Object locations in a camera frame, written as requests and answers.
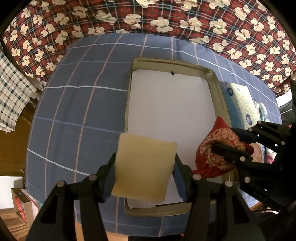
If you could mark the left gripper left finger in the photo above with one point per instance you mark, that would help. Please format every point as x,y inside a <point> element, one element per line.
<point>106,179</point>

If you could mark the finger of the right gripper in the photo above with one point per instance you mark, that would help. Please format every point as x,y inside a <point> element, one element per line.
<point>231,154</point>
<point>245,136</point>

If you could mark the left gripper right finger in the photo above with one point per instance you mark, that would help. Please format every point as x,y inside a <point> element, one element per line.
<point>182,175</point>

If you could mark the red embroidered pouch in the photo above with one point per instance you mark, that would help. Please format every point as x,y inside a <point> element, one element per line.
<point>213,156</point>

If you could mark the tan sponge block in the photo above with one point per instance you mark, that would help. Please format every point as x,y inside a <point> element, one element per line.
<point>143,167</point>

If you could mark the pink white towel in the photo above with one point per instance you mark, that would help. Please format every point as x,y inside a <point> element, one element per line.
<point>270,156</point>

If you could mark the cotton swab bag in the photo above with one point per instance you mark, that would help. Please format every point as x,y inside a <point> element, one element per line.
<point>262,111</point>

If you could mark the yellow dotted tissue box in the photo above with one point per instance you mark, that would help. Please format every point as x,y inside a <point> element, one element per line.
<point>240,105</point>

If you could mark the gold metal tray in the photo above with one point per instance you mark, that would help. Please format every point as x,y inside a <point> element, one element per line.
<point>177,102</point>

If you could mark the blue checked tablecloth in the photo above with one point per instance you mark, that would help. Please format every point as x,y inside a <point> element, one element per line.
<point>81,112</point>

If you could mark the cardboard box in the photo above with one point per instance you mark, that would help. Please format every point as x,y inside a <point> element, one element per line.
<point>25,206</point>

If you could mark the red plaid bear blanket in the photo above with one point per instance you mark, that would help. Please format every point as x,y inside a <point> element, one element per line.
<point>36,33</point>

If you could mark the green white checked cloth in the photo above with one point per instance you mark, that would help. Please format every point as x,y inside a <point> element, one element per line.
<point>16,92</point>

